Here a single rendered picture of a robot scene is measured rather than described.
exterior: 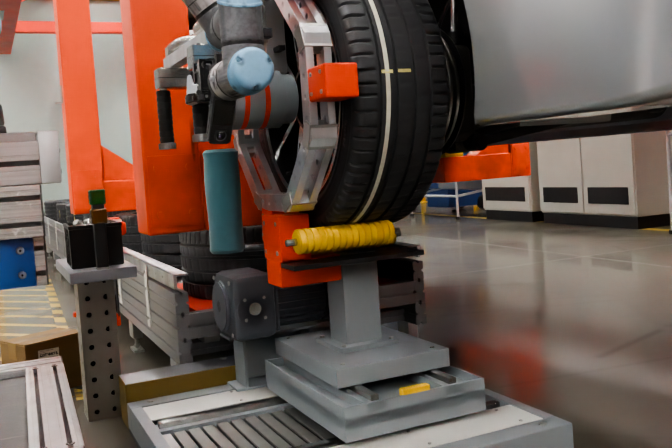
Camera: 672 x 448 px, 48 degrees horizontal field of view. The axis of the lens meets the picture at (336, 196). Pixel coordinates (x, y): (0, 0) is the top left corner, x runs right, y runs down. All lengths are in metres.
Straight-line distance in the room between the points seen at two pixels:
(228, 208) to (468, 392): 0.72
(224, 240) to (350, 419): 0.55
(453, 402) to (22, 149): 1.06
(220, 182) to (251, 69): 0.64
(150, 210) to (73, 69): 2.04
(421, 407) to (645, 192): 4.98
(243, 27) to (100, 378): 1.31
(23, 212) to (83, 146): 2.70
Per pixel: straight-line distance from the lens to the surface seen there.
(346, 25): 1.64
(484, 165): 5.01
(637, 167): 6.51
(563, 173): 7.11
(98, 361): 2.33
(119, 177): 4.13
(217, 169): 1.90
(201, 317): 2.34
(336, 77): 1.54
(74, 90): 4.11
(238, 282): 2.03
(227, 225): 1.90
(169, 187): 2.18
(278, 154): 2.07
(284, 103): 1.81
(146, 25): 2.22
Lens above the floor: 0.68
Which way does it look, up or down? 2 degrees down
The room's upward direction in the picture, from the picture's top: 4 degrees counter-clockwise
